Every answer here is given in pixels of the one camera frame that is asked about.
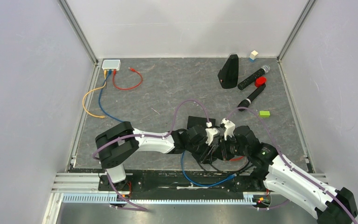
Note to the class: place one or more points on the black microphone silver head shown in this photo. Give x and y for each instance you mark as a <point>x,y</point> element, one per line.
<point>252,78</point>

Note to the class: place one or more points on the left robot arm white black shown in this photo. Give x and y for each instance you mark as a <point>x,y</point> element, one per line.
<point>117,144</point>

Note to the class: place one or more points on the aluminium frame rail front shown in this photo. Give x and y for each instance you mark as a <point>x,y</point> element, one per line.
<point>89,188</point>

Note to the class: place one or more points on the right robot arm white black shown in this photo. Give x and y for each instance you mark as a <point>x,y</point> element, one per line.
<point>275,172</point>

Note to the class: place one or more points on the black wedge shaped stand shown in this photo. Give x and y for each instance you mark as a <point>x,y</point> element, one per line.
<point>228,75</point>

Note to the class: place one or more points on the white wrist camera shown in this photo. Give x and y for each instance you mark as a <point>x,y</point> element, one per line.
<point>211,133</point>
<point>228,128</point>

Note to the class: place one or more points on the white network switch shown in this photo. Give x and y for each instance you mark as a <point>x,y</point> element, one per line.
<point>111,64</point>

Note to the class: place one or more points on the green block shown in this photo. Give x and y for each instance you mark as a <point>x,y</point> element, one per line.
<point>264,114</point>

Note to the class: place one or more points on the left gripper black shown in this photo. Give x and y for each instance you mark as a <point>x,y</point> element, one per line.
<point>205,157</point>

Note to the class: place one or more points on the black microphone lower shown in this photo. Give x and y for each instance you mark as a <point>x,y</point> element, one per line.
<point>248,101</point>

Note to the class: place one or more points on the white blue block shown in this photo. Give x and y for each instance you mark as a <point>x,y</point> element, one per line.
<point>253,55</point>

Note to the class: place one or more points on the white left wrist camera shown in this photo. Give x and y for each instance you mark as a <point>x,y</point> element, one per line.
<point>211,133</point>

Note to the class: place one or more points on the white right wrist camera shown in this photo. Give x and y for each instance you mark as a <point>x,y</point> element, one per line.
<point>228,128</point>

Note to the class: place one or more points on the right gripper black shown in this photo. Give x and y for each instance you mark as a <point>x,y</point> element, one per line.
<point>223,148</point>

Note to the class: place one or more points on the red round cap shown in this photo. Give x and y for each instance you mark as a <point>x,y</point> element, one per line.
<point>260,81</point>

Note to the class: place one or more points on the black network switch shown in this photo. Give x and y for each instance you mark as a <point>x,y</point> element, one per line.
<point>196,121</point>

